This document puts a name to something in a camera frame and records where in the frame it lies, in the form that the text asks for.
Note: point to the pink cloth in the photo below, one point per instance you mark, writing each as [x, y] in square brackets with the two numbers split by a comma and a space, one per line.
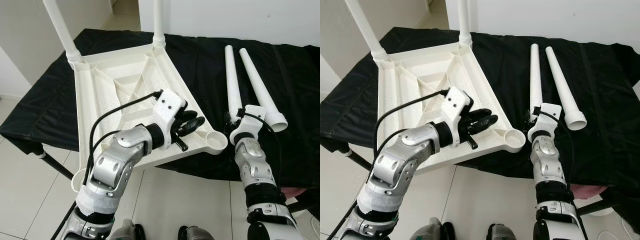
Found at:
[292, 192]
[589, 190]

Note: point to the grey right robot leg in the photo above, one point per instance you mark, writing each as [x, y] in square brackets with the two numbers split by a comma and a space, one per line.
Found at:
[197, 234]
[504, 233]

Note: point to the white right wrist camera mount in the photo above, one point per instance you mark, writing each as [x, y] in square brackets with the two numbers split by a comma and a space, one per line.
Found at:
[252, 120]
[547, 117]

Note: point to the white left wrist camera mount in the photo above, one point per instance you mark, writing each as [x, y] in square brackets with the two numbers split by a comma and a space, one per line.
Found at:
[170, 105]
[457, 102]

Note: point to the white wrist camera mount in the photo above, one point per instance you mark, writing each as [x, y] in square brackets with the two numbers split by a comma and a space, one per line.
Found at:
[547, 117]
[170, 105]
[252, 120]
[457, 102]

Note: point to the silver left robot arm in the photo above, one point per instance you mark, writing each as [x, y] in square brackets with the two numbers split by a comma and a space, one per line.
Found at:
[400, 165]
[115, 165]

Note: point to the black metal table leg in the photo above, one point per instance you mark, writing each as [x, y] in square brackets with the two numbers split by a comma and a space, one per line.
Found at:
[607, 202]
[300, 206]
[57, 169]
[360, 160]

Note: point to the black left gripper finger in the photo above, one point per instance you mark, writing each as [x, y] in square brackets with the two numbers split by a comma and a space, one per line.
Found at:
[481, 114]
[189, 116]
[192, 126]
[484, 125]

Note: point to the black table cloth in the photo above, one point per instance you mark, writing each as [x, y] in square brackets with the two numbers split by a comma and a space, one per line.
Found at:
[40, 110]
[350, 115]

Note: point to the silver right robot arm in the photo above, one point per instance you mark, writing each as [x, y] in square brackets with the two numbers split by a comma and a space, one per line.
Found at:
[547, 165]
[252, 165]

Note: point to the white plastic table top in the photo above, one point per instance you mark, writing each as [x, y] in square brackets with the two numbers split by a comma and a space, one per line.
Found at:
[115, 75]
[425, 75]

